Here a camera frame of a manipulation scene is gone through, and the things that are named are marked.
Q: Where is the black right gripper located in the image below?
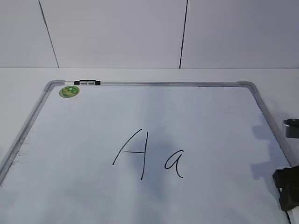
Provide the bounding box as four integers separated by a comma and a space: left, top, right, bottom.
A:
272, 166, 299, 211

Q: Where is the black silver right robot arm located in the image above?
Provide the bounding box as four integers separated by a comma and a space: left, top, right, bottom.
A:
272, 119, 299, 211

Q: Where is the white framed whiteboard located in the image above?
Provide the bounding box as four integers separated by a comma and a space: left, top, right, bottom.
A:
0, 81, 298, 224

